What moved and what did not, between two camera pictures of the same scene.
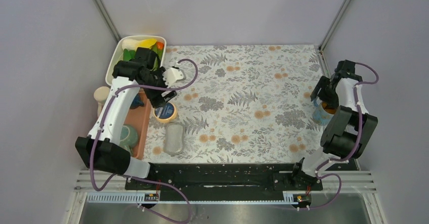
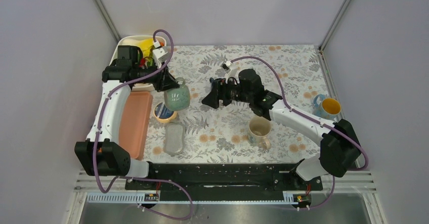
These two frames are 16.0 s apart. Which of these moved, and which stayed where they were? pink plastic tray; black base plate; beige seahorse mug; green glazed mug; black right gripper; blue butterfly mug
Moved: green glazed mug; beige seahorse mug; black right gripper
Stayed: blue butterfly mug; pink plastic tray; black base plate
